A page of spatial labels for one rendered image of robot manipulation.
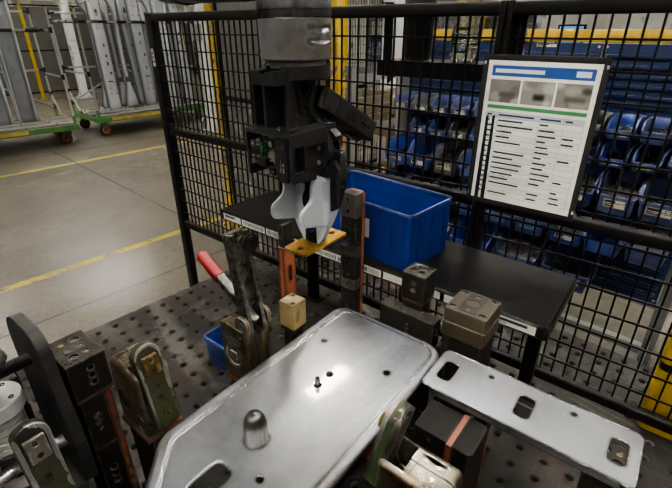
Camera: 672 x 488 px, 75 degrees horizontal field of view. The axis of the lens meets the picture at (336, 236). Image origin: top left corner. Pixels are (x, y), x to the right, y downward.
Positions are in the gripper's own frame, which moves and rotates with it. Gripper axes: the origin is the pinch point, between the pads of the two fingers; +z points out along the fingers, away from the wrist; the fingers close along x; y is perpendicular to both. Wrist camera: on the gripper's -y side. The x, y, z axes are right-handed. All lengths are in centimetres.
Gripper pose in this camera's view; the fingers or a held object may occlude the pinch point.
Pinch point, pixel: (316, 229)
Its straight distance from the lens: 56.4
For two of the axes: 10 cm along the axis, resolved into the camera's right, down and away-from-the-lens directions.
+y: -6.3, 3.4, -6.9
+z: 0.1, 9.0, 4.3
